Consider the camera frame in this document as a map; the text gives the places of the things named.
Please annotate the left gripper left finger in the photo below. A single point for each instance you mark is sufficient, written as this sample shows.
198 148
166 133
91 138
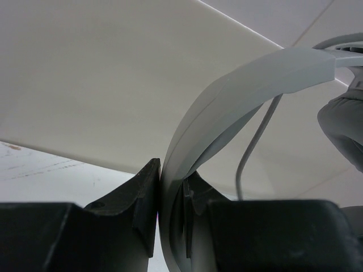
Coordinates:
114 233

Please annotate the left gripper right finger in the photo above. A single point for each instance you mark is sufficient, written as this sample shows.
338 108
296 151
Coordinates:
259 235

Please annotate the white grey headphones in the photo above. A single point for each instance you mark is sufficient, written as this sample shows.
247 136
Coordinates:
228 104

